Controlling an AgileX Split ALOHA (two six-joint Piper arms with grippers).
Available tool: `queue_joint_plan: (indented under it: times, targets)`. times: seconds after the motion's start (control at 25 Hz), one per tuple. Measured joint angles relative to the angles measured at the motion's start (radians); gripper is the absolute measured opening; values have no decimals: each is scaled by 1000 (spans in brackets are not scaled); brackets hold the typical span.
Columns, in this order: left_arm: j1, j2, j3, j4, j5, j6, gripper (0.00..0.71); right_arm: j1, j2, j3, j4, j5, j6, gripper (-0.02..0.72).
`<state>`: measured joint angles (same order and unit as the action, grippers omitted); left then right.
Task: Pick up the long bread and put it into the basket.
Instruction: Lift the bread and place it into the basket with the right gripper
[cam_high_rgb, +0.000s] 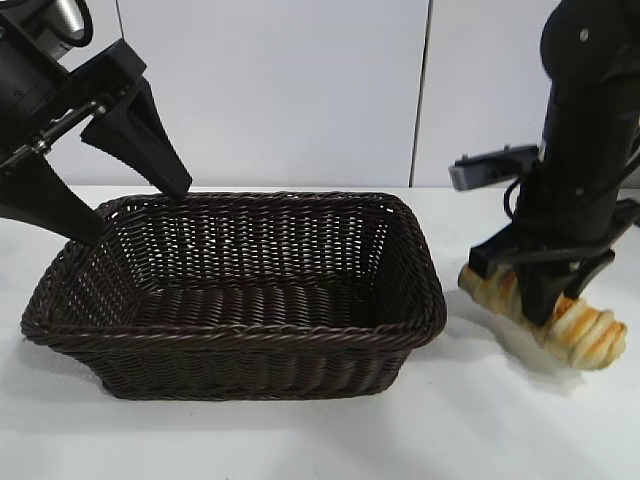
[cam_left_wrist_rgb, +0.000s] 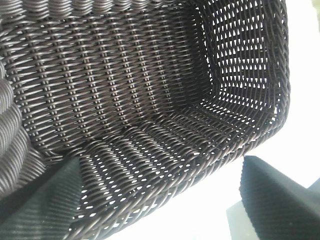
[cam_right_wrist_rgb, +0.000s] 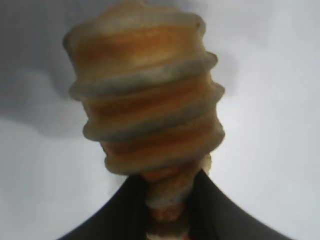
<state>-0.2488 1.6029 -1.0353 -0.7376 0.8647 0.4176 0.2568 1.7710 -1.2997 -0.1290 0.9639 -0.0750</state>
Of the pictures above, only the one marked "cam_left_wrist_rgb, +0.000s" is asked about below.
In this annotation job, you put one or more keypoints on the dark brown wicker basket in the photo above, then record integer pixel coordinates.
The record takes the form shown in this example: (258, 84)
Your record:
(112, 87)

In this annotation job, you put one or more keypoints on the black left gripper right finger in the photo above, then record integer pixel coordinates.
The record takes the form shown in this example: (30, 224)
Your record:
(280, 207)

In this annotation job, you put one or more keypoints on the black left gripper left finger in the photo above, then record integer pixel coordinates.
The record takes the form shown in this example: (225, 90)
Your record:
(37, 207)

